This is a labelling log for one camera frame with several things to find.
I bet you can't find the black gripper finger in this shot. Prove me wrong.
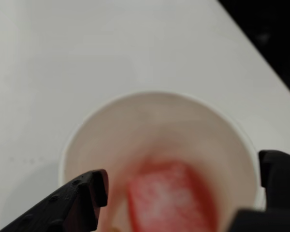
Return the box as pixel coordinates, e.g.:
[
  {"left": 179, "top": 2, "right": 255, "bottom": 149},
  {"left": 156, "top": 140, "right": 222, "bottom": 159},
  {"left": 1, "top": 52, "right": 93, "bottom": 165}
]
[
  {"left": 0, "top": 169, "right": 110, "bottom": 232},
  {"left": 228, "top": 149, "right": 290, "bottom": 232}
]

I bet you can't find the red sugar-coated cube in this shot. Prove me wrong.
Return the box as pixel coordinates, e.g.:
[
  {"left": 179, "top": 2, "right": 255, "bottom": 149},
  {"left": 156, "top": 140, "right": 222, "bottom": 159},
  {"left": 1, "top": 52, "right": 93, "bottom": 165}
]
[{"left": 126, "top": 159, "right": 220, "bottom": 232}]

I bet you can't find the beige paper cup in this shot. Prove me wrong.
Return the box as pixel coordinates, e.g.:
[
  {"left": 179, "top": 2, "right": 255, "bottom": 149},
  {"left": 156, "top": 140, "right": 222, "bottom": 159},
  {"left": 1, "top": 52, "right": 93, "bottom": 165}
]
[{"left": 58, "top": 90, "right": 267, "bottom": 232}]

